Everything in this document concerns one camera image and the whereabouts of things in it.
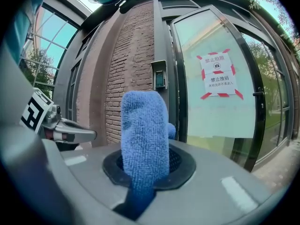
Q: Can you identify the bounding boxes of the blue microfibre cloth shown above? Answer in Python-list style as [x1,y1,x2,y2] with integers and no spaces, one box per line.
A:
[120,90,176,210]

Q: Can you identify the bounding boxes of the black framed glass door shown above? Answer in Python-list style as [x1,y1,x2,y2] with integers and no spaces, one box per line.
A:
[168,5,267,173]

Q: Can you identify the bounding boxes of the person's teal shirt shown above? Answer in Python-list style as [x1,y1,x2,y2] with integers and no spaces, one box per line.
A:
[4,0,51,64]

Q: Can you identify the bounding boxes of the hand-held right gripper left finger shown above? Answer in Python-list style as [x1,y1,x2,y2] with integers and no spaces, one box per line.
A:
[42,139,136,225]

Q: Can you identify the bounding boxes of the white paper notice, red tape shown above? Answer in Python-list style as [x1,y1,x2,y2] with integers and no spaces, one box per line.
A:
[196,48,244,101]

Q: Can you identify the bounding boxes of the glass grid window facade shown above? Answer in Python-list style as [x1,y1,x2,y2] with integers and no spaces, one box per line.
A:
[20,5,82,99]

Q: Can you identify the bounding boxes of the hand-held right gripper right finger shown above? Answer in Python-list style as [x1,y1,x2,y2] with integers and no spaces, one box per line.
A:
[137,139,278,225]

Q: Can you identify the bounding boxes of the black door handle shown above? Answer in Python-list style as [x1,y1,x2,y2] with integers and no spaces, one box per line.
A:
[252,86,266,113]

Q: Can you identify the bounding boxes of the silver gripper camera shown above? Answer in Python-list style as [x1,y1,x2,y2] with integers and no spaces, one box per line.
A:
[45,104,62,124]

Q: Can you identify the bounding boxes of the dark framed glass window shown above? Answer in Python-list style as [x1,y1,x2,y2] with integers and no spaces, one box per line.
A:
[234,20,300,172]

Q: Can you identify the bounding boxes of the dark grey metal post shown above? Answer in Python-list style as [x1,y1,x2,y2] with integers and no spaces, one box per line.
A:
[152,0,180,142]

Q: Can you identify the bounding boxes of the grey metal rain hood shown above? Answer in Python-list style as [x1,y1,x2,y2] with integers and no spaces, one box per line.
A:
[150,60,168,91]

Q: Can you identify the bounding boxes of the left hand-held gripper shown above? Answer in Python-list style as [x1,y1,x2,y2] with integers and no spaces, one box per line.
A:
[19,87,98,145]

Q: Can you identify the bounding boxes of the black head-mounted camera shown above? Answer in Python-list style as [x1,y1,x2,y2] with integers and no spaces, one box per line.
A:
[119,0,143,14]

